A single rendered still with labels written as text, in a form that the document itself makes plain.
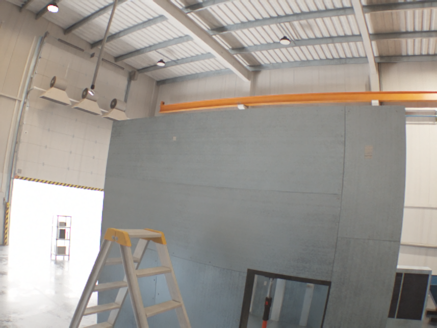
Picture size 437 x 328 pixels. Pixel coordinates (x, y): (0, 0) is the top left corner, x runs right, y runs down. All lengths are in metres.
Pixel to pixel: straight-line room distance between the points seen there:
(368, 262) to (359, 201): 0.37
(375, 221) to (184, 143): 1.51
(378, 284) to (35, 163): 10.84
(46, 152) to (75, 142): 1.34
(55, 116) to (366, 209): 11.03
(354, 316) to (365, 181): 0.81
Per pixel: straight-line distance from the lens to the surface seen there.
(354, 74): 11.43
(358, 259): 1.91
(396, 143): 1.92
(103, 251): 1.93
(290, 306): 5.88
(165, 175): 2.54
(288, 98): 11.22
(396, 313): 6.67
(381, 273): 1.91
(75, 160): 12.27
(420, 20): 9.79
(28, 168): 11.34
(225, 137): 2.26
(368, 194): 1.89
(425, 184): 10.42
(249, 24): 9.96
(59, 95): 11.15
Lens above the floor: 2.56
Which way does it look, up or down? 7 degrees up
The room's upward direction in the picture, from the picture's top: 6 degrees clockwise
